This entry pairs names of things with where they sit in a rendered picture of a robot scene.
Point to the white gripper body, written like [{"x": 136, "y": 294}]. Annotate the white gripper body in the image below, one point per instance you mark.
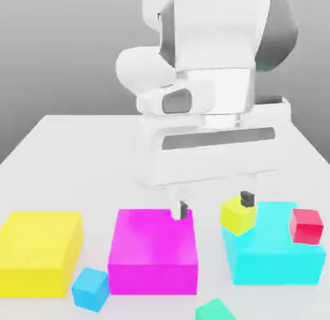
[{"x": 206, "y": 162}]

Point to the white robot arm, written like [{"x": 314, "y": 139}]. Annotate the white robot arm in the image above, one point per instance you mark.
[{"x": 214, "y": 41}]

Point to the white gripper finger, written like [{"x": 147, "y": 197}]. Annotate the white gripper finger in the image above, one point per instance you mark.
[
  {"x": 248, "y": 198},
  {"x": 178, "y": 196}
]

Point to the large yellow box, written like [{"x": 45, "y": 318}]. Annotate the large yellow box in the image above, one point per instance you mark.
[{"x": 36, "y": 250}]

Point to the small green cube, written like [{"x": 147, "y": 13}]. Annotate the small green cube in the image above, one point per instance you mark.
[{"x": 214, "y": 311}]

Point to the large magenta box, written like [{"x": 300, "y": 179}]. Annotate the large magenta box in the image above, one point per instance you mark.
[{"x": 152, "y": 253}]

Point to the large cyan box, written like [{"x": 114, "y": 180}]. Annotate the large cyan box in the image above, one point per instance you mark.
[{"x": 275, "y": 258}]

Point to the small blue cube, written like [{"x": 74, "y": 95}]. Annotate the small blue cube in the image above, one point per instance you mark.
[{"x": 90, "y": 289}]

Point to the small yellow cube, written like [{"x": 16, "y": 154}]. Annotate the small yellow cube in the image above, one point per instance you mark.
[{"x": 237, "y": 219}]

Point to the small red cube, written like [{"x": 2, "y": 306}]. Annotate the small red cube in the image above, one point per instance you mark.
[{"x": 306, "y": 227}]

